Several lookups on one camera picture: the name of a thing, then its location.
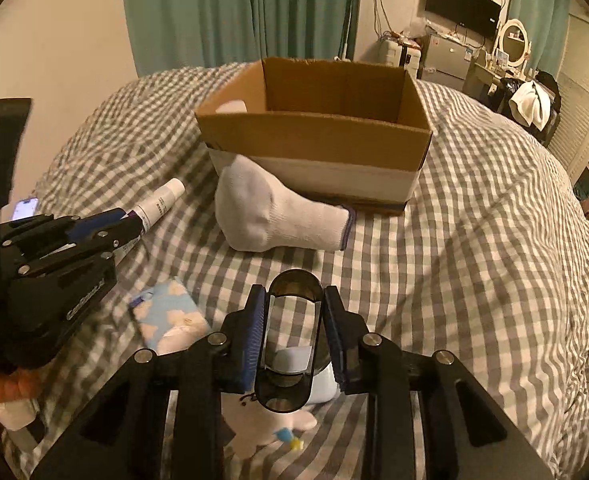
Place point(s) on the white object in box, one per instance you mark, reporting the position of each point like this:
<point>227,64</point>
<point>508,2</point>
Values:
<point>232,106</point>

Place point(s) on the narrow green curtain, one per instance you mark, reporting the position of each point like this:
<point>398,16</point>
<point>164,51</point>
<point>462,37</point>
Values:
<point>539,0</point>

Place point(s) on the dark transparent oval container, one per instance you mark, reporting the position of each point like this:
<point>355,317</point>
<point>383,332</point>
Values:
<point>288,332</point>

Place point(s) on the white tube with purple band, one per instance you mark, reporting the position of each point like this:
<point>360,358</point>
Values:
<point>162,200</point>

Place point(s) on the black chair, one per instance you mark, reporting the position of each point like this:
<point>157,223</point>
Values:
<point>549,110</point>

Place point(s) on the cardboard box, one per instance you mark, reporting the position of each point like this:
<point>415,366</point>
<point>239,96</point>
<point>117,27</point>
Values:
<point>324,150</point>

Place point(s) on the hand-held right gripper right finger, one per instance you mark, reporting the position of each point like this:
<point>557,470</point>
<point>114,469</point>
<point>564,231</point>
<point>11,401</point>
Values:
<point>336,340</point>

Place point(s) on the smartphone with lit screen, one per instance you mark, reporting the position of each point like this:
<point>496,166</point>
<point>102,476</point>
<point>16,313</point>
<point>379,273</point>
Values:
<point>25,208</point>

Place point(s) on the white oval vanity mirror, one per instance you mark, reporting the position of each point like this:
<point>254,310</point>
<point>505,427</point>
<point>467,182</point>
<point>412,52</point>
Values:
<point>514,40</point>

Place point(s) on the blue cloud print tissue packet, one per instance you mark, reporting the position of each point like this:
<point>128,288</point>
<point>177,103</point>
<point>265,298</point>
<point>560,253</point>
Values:
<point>169,315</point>

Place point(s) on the person's left hand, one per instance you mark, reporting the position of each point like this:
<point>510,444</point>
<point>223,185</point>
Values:
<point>9,385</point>

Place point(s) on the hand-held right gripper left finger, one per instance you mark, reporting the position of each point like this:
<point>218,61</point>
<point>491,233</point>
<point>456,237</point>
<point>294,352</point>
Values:
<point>257,340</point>

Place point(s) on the white louvred wardrobe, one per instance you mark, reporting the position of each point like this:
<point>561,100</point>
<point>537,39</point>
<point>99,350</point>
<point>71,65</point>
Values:
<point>584,90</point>

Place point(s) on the grey white checkered blanket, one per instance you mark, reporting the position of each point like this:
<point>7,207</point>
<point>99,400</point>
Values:
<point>474,260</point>

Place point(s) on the white sock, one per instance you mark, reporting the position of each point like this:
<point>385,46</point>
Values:
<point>269,215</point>

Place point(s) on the dressing table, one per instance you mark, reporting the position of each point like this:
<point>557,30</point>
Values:
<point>481,77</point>

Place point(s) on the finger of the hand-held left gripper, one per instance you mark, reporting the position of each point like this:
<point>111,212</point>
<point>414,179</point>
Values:
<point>97,224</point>
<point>122,235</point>

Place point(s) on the silver mini fridge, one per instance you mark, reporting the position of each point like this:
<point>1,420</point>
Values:
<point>447,60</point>

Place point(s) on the white towel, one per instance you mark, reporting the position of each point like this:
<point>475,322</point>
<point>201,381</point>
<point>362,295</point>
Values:
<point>526,102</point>

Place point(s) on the black wall television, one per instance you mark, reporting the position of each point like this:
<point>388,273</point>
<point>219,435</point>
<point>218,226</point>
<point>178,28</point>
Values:
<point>462,5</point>

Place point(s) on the white plush toy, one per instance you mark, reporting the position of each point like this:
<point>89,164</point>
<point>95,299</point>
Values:
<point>254,425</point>

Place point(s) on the white appliance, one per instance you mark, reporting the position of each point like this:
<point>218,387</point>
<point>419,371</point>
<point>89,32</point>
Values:
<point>392,55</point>

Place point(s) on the wide green curtain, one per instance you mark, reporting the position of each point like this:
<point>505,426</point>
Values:
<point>234,10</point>

